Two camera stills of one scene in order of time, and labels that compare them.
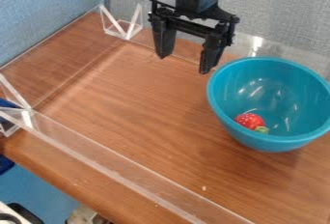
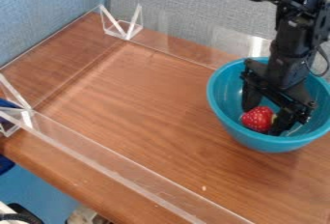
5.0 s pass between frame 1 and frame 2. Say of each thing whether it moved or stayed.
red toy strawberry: moved
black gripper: moved
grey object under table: stayed
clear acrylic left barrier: stayed
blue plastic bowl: stayed
